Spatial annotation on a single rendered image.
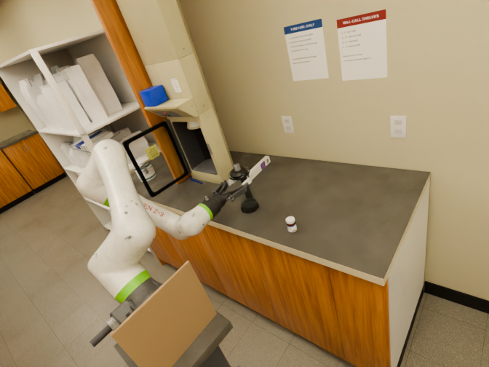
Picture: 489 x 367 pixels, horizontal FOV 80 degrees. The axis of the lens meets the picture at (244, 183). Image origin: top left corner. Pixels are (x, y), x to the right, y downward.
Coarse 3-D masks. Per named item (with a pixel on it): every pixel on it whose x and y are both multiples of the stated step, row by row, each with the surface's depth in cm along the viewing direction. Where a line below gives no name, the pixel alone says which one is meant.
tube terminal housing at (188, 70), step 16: (160, 64) 157; (176, 64) 149; (192, 64) 153; (160, 80) 165; (192, 80) 155; (176, 96) 164; (192, 96) 156; (208, 96) 164; (208, 112) 166; (208, 128) 168; (224, 144) 179; (224, 160) 182; (192, 176) 204; (208, 176) 191; (224, 176) 184
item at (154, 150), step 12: (156, 132) 179; (132, 144) 171; (144, 144) 175; (156, 144) 181; (168, 144) 186; (144, 156) 177; (156, 156) 182; (168, 156) 188; (156, 168) 184; (168, 168) 190; (180, 168) 196; (156, 180) 186; (168, 180) 192
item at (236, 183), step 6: (228, 174) 147; (246, 174) 142; (234, 180) 143; (240, 180) 143; (234, 186) 147; (252, 186) 149; (246, 192) 147; (252, 192) 149; (240, 198) 150; (246, 198) 149; (252, 198) 150; (240, 204) 153; (246, 204) 151; (252, 204) 151
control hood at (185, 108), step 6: (168, 102) 164; (174, 102) 160; (180, 102) 156; (186, 102) 154; (192, 102) 157; (144, 108) 170; (150, 108) 166; (156, 108) 163; (162, 108) 159; (168, 108) 156; (174, 108) 153; (180, 108) 152; (186, 108) 154; (192, 108) 157; (156, 114) 177; (180, 114) 162; (186, 114) 159; (192, 114) 158; (198, 114) 161
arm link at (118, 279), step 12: (96, 252) 95; (96, 264) 94; (108, 264) 92; (120, 264) 92; (132, 264) 95; (96, 276) 95; (108, 276) 93; (120, 276) 93; (132, 276) 94; (144, 276) 97; (108, 288) 94; (120, 288) 92; (132, 288) 93; (120, 300) 93
